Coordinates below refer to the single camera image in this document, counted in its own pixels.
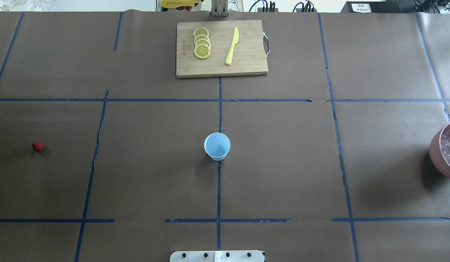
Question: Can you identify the aluminium frame post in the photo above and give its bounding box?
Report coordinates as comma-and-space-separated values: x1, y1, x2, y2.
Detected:
211, 0, 229, 17

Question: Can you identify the yellow plastic knife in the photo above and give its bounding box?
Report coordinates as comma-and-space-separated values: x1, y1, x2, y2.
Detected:
225, 27, 240, 66

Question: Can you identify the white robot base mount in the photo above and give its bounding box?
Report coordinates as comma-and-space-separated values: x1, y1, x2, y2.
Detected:
170, 250, 266, 262

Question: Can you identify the bamboo cutting board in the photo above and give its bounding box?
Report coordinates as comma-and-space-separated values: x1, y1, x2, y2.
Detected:
176, 20, 268, 78

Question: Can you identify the yellow cloth bag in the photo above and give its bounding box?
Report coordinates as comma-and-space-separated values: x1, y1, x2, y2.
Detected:
160, 0, 203, 9

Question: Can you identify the lemon slice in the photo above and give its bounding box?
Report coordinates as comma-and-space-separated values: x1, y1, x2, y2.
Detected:
194, 38, 211, 49
193, 28, 210, 37
194, 34, 210, 45
194, 45, 211, 60

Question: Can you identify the red strawberry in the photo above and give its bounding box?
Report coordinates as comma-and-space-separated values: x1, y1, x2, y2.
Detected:
32, 142, 45, 152

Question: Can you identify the pink bowl of ice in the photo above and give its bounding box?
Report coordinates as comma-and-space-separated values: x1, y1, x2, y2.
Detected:
429, 124, 450, 179

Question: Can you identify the light blue plastic cup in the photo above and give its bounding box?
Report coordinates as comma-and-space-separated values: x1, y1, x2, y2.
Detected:
204, 132, 231, 161

